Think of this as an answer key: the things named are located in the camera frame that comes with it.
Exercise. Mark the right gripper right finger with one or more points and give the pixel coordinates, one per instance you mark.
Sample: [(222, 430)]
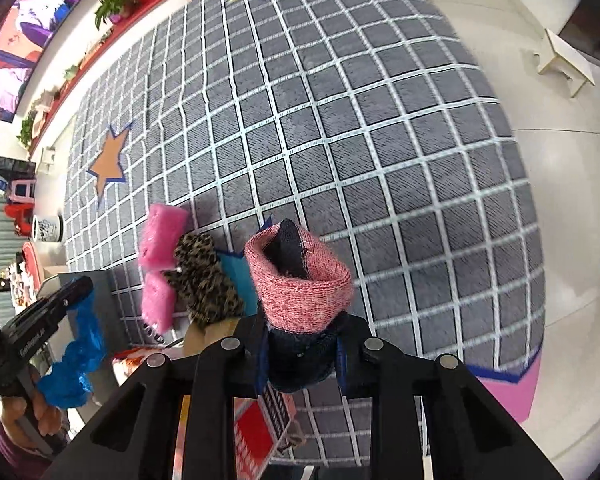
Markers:
[(433, 409)]

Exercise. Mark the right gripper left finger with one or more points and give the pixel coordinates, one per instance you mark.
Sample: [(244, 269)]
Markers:
[(134, 434)]

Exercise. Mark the blue plastic shoe cover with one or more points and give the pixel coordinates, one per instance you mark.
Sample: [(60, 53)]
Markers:
[(67, 384)]

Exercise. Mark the beige fuzzy sock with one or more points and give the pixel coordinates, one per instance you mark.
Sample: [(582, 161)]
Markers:
[(197, 339)]

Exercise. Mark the pink sponge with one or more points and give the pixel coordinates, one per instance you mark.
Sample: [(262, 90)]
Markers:
[(158, 302), (161, 233)]

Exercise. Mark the leopard print scarf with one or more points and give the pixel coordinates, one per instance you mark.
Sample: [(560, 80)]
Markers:
[(207, 293)]

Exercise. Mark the pink navy knit sock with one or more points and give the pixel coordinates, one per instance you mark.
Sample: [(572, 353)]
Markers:
[(304, 291)]

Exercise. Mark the person's left hand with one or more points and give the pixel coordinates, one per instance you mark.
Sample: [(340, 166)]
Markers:
[(28, 424)]

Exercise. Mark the dark green storage box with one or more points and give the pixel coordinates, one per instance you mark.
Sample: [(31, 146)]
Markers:
[(103, 382)]

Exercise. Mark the white orange snack bag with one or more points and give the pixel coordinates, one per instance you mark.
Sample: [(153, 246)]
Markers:
[(125, 363)]

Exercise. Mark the pink red snack package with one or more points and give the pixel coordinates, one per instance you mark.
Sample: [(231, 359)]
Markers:
[(260, 427)]

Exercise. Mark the white printed bucket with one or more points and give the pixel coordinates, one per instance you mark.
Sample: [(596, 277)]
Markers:
[(47, 229)]

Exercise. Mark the pink plastic stool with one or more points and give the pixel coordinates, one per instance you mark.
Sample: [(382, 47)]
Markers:
[(22, 191)]

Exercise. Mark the red white tv cabinet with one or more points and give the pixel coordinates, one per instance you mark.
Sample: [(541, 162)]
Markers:
[(123, 38)]

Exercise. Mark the grey checkered star rug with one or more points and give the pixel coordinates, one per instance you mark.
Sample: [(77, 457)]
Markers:
[(366, 121)]

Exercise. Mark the green potted plant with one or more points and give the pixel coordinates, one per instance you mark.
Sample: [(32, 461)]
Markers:
[(113, 11)]

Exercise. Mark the white low stool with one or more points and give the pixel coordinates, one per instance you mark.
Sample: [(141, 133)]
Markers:
[(556, 55)]

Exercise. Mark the wall television screen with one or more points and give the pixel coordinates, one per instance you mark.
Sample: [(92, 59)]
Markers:
[(25, 32)]

